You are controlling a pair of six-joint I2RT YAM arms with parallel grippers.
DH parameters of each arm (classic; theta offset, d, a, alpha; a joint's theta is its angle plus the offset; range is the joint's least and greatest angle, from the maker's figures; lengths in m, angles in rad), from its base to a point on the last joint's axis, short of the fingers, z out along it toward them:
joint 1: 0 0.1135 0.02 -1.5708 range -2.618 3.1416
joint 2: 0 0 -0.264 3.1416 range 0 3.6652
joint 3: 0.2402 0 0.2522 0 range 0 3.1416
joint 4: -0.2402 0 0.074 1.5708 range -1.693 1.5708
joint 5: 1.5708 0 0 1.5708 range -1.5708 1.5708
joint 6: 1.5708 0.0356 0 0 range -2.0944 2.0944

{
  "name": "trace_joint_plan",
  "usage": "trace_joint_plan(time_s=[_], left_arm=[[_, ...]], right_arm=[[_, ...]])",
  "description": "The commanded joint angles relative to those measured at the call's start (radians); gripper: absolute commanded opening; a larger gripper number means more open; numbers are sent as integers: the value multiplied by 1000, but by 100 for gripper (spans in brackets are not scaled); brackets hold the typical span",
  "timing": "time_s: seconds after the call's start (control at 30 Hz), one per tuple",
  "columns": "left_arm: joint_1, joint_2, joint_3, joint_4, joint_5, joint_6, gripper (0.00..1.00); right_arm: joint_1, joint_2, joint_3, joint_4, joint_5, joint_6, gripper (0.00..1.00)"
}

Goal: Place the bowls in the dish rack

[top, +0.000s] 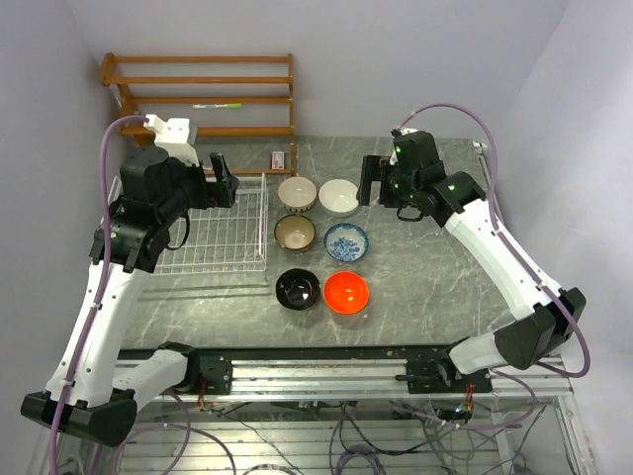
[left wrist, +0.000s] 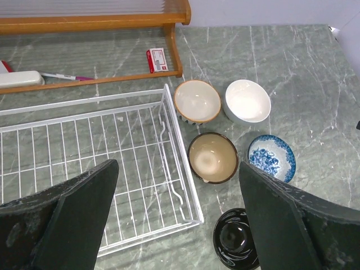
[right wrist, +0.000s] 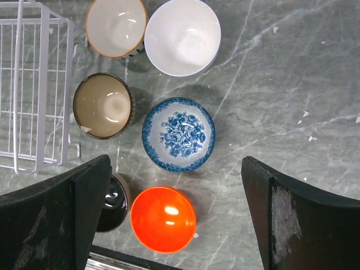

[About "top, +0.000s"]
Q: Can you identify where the cream bowl blue base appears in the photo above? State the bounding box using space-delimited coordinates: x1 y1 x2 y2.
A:
277 176 317 213

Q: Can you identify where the brown patterned bowl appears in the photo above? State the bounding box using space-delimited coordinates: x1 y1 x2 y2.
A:
274 215 317 253

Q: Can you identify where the orange bowl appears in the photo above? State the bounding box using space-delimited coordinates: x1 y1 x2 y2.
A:
323 270 370 315

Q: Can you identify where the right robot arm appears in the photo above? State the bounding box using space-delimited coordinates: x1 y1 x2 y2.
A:
357 130 587 392

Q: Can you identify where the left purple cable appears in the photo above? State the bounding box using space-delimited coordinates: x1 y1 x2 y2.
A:
47 114 149 475

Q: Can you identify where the red white small box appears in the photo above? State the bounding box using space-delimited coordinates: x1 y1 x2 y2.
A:
270 150 285 170

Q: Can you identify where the black bowl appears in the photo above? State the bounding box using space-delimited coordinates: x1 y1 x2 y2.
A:
275 268 320 311

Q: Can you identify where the green white pen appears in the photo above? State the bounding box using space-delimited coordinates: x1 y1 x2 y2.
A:
192 103 242 110

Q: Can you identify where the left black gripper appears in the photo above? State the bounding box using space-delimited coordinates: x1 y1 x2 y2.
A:
158 151 238 225

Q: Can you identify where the aluminium mounting rail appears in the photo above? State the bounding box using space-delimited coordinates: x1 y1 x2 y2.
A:
48 355 575 402

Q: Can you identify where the white wire dish rack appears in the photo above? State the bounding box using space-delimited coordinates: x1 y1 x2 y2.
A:
106 171 270 275

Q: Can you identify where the wooden shelf rack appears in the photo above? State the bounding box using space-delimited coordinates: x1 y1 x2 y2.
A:
99 52 298 176

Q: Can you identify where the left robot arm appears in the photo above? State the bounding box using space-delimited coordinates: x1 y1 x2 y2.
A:
21 145 239 447

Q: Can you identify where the blue floral bowl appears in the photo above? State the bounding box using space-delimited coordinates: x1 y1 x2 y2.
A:
323 223 370 263

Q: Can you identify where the plain white bowl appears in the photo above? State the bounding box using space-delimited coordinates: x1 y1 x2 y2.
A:
318 179 359 218

